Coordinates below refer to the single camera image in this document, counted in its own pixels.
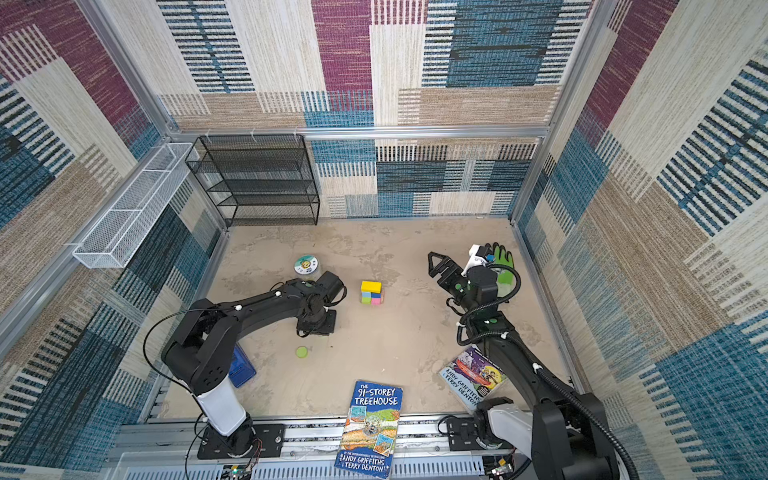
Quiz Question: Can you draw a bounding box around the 91-storey treehouse book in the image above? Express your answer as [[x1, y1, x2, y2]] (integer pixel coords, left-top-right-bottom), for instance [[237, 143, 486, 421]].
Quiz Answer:
[[334, 380, 403, 479]]

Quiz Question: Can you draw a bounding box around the white wire mesh basket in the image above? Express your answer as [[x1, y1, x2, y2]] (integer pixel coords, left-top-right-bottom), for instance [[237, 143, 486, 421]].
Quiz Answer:
[[73, 143, 192, 269]]

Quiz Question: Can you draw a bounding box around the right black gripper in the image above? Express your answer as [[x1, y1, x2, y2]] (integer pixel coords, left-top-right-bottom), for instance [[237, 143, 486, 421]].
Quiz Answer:
[[428, 252, 477, 316]]

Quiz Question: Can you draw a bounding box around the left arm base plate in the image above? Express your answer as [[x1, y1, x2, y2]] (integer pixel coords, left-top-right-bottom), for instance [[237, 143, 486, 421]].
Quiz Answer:
[[196, 424, 285, 460]]

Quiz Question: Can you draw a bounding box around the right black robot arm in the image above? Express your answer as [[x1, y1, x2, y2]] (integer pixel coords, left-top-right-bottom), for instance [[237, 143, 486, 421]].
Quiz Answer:
[[427, 245, 638, 479]]

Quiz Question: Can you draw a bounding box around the purple treehouse book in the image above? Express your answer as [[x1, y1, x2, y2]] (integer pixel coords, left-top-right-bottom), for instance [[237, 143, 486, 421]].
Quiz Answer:
[[440, 346, 507, 412]]

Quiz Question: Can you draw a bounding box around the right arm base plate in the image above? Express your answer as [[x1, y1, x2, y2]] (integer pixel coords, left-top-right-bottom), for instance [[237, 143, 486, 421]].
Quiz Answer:
[[437, 415, 489, 451]]

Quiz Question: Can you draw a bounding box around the yellow wood block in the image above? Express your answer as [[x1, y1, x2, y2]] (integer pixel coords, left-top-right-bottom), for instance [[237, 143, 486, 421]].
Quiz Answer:
[[360, 281, 383, 295]]

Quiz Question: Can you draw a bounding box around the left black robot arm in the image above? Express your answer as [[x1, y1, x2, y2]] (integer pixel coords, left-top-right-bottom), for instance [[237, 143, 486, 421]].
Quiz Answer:
[[161, 272, 347, 458]]

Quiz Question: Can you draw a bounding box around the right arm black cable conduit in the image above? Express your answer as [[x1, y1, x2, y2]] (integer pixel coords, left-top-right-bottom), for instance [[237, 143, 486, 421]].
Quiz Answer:
[[455, 263, 641, 480]]

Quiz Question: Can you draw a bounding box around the round sunflower label jar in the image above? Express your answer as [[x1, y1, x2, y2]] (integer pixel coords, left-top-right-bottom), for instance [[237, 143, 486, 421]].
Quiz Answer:
[[294, 255, 319, 277]]

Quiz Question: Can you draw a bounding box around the blue box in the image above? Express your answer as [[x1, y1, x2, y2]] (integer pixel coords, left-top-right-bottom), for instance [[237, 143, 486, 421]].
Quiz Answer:
[[229, 344, 256, 388]]

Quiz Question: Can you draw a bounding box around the black wire shelf rack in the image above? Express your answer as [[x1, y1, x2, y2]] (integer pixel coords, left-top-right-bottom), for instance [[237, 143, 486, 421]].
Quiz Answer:
[[185, 134, 321, 228]]

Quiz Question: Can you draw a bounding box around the green black work glove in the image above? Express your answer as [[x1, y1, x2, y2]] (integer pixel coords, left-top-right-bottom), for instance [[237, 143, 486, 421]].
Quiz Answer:
[[487, 242, 517, 290]]

